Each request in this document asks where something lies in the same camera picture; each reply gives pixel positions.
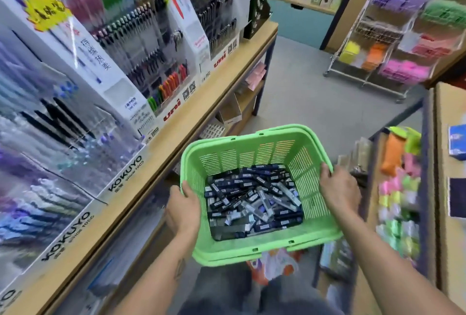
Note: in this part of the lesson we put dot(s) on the person's left hand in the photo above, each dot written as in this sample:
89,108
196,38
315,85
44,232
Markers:
183,213

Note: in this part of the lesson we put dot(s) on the person's right hand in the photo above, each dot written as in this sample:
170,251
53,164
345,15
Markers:
341,191

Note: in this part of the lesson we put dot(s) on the pile of lead cases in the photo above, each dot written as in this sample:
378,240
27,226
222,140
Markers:
253,202

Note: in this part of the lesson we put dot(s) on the green plastic basket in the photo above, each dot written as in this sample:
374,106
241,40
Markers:
247,147

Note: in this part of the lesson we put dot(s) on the person's left forearm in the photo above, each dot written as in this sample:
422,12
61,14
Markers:
156,282

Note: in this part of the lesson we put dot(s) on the person's right forearm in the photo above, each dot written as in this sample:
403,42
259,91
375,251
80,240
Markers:
393,275

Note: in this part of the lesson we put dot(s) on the wooden side shelf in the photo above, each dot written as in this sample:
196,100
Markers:
440,245

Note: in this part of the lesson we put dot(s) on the purple pen display rack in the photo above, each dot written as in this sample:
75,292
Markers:
51,158

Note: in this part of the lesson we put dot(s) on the colourful pen display rack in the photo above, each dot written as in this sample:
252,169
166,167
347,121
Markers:
124,35

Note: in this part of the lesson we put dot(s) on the row of colourful erasers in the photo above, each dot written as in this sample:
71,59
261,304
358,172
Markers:
397,195

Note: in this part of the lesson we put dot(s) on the orange packet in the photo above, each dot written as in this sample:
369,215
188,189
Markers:
271,264

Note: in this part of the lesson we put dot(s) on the white stationery trays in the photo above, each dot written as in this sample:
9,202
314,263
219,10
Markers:
229,111

